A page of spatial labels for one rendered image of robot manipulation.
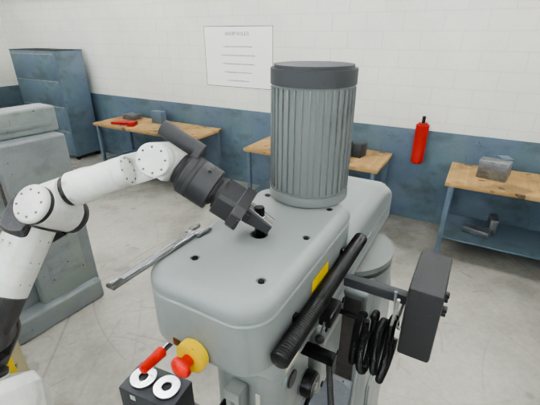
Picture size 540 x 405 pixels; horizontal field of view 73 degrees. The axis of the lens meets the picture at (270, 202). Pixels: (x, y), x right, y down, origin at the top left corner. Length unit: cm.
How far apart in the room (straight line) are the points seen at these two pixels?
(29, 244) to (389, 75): 448
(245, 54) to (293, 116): 490
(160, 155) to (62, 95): 720
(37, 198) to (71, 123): 716
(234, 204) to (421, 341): 59
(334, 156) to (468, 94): 402
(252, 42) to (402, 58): 208
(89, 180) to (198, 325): 36
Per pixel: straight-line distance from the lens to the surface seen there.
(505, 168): 440
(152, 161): 72
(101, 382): 315
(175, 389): 141
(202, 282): 64
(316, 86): 80
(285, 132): 84
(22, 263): 87
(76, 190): 82
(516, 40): 477
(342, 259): 85
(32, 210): 83
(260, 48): 556
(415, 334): 102
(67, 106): 791
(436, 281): 99
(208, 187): 71
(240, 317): 59
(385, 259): 134
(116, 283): 67
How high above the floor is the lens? 227
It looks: 25 degrees down
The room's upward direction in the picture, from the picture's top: straight up
